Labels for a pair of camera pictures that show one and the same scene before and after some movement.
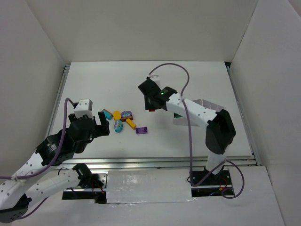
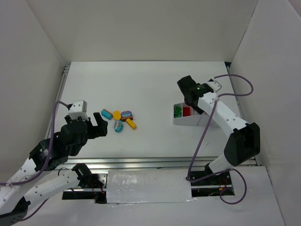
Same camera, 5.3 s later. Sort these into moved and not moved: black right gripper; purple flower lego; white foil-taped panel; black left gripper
Moved: black right gripper
Not moved: white foil-taped panel; black left gripper; purple flower lego
